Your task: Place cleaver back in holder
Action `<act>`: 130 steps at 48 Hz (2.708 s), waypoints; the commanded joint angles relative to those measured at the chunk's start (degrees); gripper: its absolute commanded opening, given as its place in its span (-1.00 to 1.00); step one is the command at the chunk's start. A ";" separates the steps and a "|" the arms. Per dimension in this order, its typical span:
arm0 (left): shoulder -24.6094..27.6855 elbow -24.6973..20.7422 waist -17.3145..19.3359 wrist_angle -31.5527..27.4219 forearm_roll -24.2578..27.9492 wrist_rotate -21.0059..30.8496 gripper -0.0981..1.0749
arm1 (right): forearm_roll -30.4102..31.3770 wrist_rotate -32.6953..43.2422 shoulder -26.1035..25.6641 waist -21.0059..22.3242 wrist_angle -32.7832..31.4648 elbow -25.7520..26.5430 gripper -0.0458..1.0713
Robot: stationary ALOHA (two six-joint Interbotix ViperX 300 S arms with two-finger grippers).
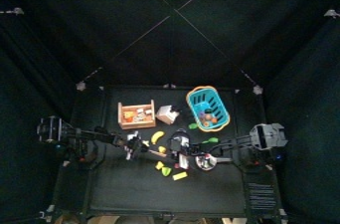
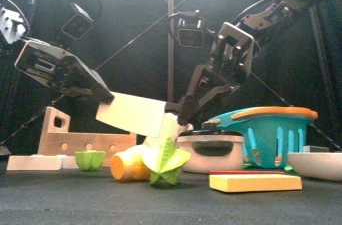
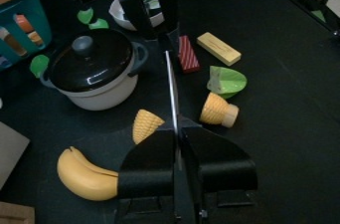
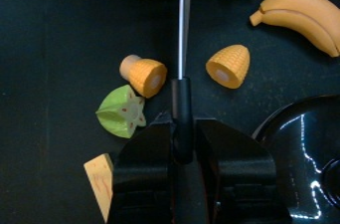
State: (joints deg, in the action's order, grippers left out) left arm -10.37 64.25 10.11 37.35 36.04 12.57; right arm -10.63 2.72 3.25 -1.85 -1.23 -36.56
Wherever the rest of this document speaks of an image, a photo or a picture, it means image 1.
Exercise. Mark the green toy vegetable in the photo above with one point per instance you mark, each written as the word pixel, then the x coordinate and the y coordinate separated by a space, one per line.
pixel 192 125
pixel 210 140

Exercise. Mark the teal basket orange rim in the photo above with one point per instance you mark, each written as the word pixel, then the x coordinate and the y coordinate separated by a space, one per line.
pixel 198 98

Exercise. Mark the white toy food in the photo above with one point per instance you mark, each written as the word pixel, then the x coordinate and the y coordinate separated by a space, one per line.
pixel 140 112

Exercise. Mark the orange toy food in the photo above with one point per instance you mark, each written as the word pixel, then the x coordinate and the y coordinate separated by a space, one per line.
pixel 206 123
pixel 129 115
pixel 213 120

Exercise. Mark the silver frame bracket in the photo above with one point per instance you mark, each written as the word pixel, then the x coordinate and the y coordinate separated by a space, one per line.
pixel 330 13
pixel 17 11
pixel 257 89
pixel 80 85
pixel 168 85

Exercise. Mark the light grey round pan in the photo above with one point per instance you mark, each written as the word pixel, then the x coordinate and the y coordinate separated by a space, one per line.
pixel 205 163

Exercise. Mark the pale yellow foam block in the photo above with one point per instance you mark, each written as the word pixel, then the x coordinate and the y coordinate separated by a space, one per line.
pixel 182 162

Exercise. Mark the white wooden knife holder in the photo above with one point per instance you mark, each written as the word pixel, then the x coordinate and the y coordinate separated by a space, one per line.
pixel 165 115

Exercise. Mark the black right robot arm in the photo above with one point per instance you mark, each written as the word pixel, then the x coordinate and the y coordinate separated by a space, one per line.
pixel 265 135

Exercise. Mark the white printed label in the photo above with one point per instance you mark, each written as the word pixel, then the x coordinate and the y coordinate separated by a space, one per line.
pixel 261 194

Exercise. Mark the yellow toy food piece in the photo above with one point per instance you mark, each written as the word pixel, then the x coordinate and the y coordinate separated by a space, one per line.
pixel 162 149

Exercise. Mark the wooden toy crate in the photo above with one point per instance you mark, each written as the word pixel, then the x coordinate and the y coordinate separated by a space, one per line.
pixel 136 125

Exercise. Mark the light wooden board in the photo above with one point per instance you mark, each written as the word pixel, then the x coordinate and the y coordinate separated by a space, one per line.
pixel 101 220

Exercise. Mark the brown wooden stick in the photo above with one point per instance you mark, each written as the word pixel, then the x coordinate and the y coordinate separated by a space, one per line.
pixel 158 153

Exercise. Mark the yellow flat toy block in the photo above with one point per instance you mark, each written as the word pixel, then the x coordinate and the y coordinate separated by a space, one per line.
pixel 178 176

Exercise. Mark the yellow toy banana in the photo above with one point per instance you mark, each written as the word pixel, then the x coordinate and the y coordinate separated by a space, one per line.
pixel 156 137

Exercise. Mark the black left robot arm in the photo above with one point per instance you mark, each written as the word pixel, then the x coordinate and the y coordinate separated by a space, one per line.
pixel 105 137

